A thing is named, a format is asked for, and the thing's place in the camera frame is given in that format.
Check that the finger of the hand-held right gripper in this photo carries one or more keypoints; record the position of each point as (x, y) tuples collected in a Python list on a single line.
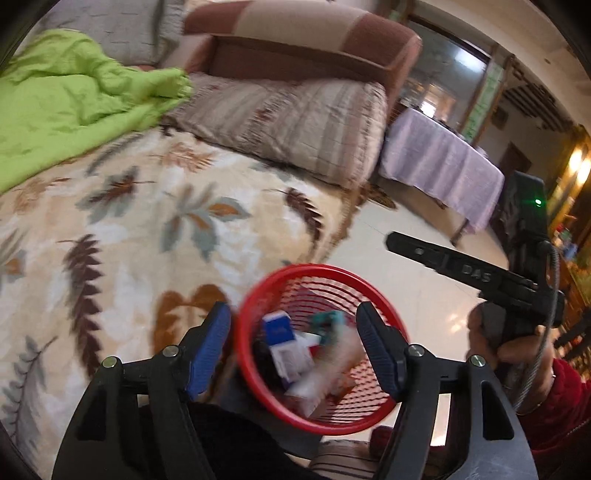
[(461, 272)]

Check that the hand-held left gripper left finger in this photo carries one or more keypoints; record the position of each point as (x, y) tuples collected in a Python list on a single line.
[(210, 355)]

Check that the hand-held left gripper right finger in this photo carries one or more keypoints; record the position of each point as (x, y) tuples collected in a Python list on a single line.
[(378, 350)]

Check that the teal tissue packet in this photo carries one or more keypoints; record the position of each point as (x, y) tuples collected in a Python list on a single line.
[(330, 321)]

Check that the white and blue medicine box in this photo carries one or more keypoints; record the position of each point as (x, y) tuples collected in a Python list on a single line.
[(277, 327)]

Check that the red mesh basket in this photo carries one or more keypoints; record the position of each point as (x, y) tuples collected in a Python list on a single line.
[(323, 290)]

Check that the person's right forearm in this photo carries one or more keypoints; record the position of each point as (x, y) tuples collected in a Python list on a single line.
[(563, 406)]

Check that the person's right hand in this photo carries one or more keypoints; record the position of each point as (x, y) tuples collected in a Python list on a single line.
[(480, 332)]

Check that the person's dark trousers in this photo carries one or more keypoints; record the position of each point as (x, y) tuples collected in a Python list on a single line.
[(240, 443)]

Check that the table with purple cloth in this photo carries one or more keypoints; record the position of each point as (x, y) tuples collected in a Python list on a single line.
[(438, 157)]

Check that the brown striped slipper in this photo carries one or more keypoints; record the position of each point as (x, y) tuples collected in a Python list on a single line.
[(341, 457)]

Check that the wooden glass door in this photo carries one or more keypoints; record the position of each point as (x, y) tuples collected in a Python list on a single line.
[(438, 69)]

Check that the striped brown pillow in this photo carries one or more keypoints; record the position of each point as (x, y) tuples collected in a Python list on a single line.
[(286, 120)]

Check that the brown upholstered headboard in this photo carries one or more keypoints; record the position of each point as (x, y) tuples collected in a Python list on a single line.
[(300, 32)]

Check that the green quilt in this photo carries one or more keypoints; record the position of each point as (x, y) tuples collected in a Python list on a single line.
[(60, 101)]

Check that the grey quilted pillow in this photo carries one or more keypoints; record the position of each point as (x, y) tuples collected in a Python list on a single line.
[(115, 27)]

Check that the wall lamp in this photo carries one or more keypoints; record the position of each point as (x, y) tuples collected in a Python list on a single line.
[(577, 159)]

